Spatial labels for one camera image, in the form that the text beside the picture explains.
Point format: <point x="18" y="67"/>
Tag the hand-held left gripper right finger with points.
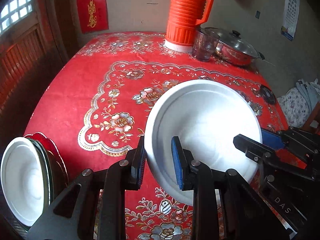
<point x="177" y="165"/>

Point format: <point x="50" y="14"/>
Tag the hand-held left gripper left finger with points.
<point x="141" y="165"/>

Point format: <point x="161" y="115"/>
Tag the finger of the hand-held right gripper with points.
<point x="271" y="137"/>
<point x="247" y="146"/>

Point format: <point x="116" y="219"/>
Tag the green plastic bowl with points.
<point x="56" y="165"/>

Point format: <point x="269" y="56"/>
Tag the red glass plate with sticker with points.
<point x="53" y="147"/>

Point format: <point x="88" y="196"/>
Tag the floral print cloth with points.
<point x="295" y="107"/>

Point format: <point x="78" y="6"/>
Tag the dark round coaster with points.
<point x="267" y="93"/>

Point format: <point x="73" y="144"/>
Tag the red floral tablecloth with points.
<point x="75" y="92"/>

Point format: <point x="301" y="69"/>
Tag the glass pot lid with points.
<point x="237" y="42"/>

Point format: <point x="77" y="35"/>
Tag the clear glass cup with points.
<point x="205" y="46"/>

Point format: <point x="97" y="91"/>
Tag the eye chart poster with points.
<point x="291" y="5"/>

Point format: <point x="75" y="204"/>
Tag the orange thermos jug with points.
<point x="182" y="17"/>

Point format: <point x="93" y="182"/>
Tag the wooden slatted door panel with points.
<point x="20" y="55"/>

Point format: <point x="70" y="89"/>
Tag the window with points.
<point x="15" y="7"/>

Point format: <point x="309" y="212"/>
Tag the small wall sticker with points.
<point x="258" y="14"/>

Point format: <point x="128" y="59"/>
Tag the red wall hanging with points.
<point x="92" y="10"/>

